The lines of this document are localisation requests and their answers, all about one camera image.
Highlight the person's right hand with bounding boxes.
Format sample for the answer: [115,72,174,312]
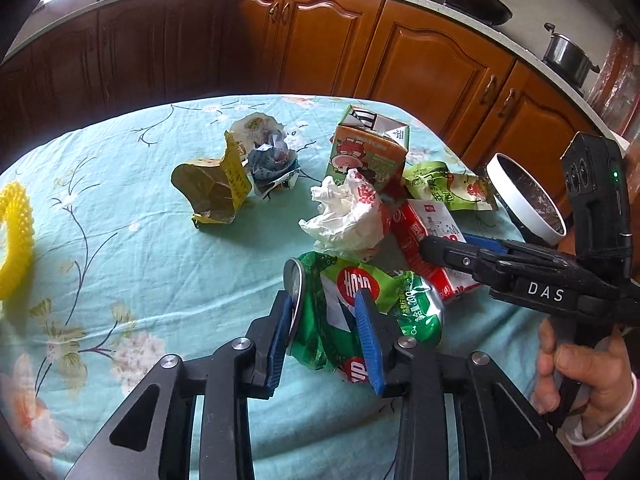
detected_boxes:
[535,317,638,441]

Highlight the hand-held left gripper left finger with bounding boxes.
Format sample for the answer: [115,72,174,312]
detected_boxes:
[65,292,297,480]

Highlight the person's right forearm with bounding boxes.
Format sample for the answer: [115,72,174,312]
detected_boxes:
[565,372,640,480]

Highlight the yellow spiky plastic ring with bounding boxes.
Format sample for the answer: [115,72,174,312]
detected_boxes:
[0,182,35,301]

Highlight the teal floral tablecloth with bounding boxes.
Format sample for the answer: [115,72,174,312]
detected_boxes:
[0,94,576,480]

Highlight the crushed green can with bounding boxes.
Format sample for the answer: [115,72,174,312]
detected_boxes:
[282,251,446,386]

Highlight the crumpled blue wrapper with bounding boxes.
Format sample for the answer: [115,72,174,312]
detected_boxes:
[247,141,301,200]

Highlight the green snack packet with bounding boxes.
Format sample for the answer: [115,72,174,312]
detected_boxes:
[402,161,501,213]

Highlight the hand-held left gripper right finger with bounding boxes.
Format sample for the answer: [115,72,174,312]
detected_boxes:
[354,290,586,480]

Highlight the steel cooking pot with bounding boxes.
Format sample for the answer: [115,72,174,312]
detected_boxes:
[542,22,601,87]

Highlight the black bin with white rim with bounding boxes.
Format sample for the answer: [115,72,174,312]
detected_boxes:
[486,152,569,247]

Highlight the red and white carton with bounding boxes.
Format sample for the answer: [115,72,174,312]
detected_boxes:
[390,199,483,303]

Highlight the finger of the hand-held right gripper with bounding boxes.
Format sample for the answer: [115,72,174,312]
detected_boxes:
[460,232,577,267]
[419,236,502,288]

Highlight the white tissue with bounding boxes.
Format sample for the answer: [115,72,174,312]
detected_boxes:
[298,169,392,261]

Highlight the orange and green juice carton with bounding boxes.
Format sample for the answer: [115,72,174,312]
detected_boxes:
[324,104,411,197]

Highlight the wooden base cabinets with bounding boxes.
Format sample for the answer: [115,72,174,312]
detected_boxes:
[0,0,617,172]

